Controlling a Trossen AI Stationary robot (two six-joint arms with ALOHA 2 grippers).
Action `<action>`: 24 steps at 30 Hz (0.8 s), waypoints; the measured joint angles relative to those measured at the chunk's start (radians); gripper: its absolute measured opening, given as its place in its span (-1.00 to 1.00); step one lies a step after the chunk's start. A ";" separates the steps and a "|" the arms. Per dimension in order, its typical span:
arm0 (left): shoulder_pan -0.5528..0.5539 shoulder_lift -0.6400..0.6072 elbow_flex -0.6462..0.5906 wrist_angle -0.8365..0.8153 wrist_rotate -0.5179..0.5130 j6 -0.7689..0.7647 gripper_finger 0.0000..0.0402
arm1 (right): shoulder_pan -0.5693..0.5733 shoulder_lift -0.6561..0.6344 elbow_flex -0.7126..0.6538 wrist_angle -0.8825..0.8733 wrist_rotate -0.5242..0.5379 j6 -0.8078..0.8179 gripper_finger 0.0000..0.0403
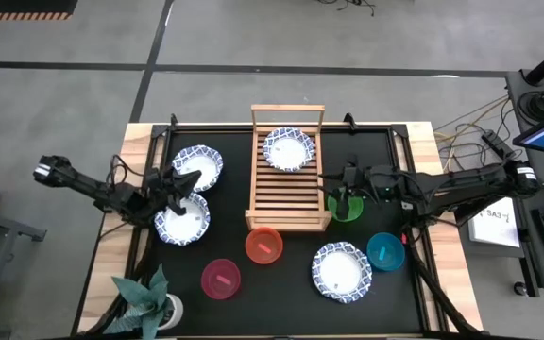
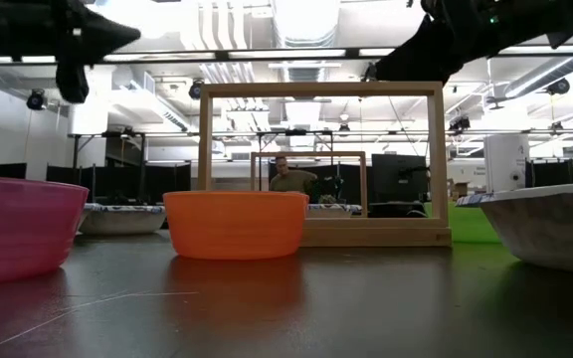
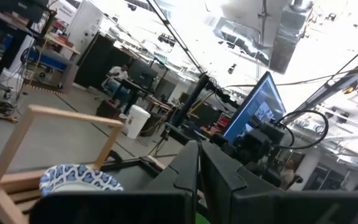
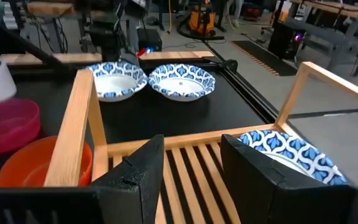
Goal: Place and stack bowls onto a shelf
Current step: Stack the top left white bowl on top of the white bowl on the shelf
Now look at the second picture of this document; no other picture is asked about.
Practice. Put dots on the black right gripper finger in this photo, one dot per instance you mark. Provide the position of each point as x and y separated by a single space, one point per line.
443 67
411 50

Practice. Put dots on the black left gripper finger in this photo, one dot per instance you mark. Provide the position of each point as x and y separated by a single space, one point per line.
71 79
110 34

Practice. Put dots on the large wooden shelf frame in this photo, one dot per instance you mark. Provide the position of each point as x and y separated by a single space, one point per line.
316 89

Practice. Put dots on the small white patterned paper bowl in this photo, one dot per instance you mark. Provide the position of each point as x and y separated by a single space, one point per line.
122 221

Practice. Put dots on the green plastic bowl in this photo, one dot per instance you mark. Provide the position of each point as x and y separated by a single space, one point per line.
470 224

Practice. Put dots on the large white patterned paper bowl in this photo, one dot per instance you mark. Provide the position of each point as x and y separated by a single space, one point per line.
555 226

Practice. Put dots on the orange plastic bowl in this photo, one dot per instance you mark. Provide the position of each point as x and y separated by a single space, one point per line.
237 226

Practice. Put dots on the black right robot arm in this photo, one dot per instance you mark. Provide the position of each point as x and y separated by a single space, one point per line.
550 20

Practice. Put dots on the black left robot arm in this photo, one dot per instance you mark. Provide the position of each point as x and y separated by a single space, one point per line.
8 25

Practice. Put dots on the black computer monitor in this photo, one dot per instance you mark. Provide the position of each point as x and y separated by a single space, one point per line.
398 176

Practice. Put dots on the black partition panels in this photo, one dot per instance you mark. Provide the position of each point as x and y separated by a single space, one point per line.
132 184
565 174

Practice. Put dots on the cardboard box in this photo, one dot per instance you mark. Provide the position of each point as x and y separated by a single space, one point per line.
461 189

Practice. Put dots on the pink plastic bowl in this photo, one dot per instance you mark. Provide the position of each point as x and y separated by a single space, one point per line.
18 229

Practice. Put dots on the person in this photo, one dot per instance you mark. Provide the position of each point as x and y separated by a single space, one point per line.
291 181

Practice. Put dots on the black ceiling camera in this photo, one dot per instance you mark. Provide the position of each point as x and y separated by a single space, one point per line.
558 86
196 89
36 99
370 73

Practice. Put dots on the white pillar with camera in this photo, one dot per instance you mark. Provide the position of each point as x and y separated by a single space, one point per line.
505 164

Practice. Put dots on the black overhead frame beam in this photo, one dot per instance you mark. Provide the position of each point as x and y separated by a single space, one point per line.
276 53

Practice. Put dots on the small wooden shelf frame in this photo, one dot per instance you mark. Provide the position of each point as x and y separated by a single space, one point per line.
363 184

